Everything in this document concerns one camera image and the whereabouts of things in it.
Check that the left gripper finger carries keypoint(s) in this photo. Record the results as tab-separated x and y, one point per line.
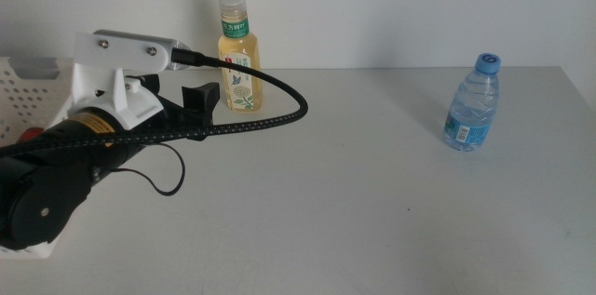
200	99
149	83

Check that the red slim soda can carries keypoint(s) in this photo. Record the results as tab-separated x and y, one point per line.
30	135

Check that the yellow tea bottle green label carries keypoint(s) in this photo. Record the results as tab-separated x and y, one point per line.
239	44

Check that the clear water bottle blue cap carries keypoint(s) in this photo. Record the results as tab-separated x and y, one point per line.
470	109

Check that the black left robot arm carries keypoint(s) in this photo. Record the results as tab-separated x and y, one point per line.
42	197

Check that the white perforated plastic basket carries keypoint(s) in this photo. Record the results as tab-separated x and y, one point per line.
28	95

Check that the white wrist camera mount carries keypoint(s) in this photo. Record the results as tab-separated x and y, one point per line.
121	53

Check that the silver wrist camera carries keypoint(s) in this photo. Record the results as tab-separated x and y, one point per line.
135	34

